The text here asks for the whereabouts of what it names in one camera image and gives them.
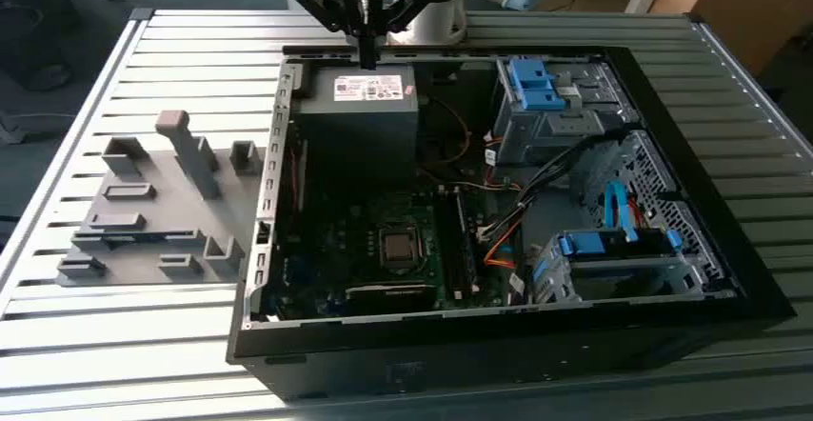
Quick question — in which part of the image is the silver CPU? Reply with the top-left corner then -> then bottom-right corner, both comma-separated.
384,233 -> 418,266

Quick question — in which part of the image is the dark wooden cabinet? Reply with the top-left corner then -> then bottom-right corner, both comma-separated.
690,0 -> 813,77

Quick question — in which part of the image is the grey floor stand base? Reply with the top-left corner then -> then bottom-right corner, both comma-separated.
0,109 -> 30,146

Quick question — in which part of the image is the coloured power wire bundle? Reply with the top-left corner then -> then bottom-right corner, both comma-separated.
453,180 -> 526,194

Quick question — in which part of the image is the black wire bundle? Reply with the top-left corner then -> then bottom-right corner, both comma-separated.
478,128 -> 637,244

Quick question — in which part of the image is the CPU socket with metal cover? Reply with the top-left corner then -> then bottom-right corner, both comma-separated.
374,223 -> 426,277

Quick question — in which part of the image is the black PC case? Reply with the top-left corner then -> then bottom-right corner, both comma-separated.
226,44 -> 798,402

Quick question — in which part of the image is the black wheeled cart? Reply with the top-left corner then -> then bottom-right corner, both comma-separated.
0,0 -> 81,92

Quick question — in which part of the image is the hard disk in blue carrier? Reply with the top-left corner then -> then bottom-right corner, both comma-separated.
556,229 -> 685,258

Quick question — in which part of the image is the thin orange wire loop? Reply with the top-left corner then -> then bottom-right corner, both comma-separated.
416,96 -> 473,170

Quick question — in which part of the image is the black graphics card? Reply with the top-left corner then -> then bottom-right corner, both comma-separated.
344,281 -> 440,315

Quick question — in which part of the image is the blue plastic drive latch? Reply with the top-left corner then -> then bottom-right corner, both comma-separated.
506,58 -> 566,112

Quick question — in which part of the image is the grey metal drive cage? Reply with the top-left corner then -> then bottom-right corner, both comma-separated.
492,56 -> 640,168

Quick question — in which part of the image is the grey power supply unit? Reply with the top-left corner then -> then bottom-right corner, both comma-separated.
292,66 -> 421,179

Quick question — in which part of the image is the black RAM slot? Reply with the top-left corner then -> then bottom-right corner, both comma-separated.
436,185 -> 464,299

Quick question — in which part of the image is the grey metal disk bay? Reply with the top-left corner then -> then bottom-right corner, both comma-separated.
529,228 -> 738,304

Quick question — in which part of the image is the grey parts rack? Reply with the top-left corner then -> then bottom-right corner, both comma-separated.
54,110 -> 268,290

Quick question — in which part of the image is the green motherboard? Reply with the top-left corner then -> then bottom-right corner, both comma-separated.
272,185 -> 509,321

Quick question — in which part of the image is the orange flat wire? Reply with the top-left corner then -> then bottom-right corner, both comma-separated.
484,215 -> 529,270

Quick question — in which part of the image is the blue SATA wire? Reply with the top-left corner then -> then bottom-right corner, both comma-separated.
602,180 -> 640,244

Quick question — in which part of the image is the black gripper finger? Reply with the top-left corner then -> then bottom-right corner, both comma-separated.
281,0 -> 369,70
365,0 -> 460,70

